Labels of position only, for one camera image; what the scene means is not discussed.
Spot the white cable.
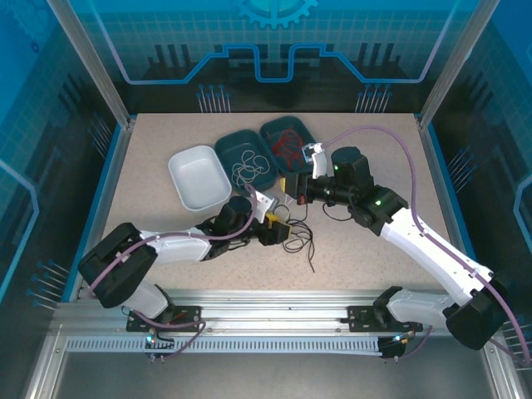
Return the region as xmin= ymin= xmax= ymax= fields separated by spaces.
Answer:
xmin=230 ymin=149 xmax=272 ymax=188

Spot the white plastic bin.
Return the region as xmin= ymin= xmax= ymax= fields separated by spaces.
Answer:
xmin=167 ymin=144 xmax=233 ymax=212

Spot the teal plastic bin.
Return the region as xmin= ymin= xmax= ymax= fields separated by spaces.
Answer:
xmin=214 ymin=128 xmax=279 ymax=195
xmin=259 ymin=115 xmax=322 ymax=182

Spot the black controller box with LED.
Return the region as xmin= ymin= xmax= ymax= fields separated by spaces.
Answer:
xmin=378 ymin=334 xmax=407 ymax=362
xmin=143 ymin=335 xmax=175 ymax=362

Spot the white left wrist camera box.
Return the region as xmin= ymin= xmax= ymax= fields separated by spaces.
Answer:
xmin=248 ymin=189 xmax=278 ymax=224

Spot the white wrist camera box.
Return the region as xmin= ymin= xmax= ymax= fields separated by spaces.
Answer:
xmin=248 ymin=189 xmax=278 ymax=224
xmin=300 ymin=140 xmax=330 ymax=180

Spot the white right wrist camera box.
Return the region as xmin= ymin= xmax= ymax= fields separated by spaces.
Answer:
xmin=300 ymin=140 xmax=330 ymax=180

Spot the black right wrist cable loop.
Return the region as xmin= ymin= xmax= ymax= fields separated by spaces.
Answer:
xmin=322 ymin=203 xmax=355 ymax=224

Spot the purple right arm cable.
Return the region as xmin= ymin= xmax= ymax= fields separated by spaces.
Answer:
xmin=323 ymin=126 xmax=532 ymax=369

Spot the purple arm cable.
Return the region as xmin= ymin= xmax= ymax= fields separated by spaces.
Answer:
xmin=323 ymin=126 xmax=532 ymax=369
xmin=85 ymin=185 xmax=255 ymax=359

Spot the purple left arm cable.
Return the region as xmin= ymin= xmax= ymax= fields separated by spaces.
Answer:
xmin=85 ymin=185 xmax=255 ymax=359

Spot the aluminium side rail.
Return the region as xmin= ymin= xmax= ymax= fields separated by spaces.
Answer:
xmin=416 ymin=118 xmax=479 ymax=303
xmin=76 ymin=118 xmax=138 ymax=303

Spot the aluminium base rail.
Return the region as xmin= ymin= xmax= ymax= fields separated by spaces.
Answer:
xmin=53 ymin=288 xmax=498 ymax=337

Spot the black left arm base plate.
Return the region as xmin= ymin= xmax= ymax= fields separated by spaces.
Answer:
xmin=126 ymin=305 xmax=205 ymax=334

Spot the slotted white cable duct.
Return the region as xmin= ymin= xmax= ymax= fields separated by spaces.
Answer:
xmin=65 ymin=335 xmax=386 ymax=354

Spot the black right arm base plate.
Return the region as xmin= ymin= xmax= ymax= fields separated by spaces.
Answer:
xmin=347 ymin=304 xmax=424 ymax=333

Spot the aluminium frame post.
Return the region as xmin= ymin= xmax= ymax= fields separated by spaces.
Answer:
xmin=45 ymin=0 xmax=136 ymax=126
xmin=418 ymin=0 xmax=499 ymax=126

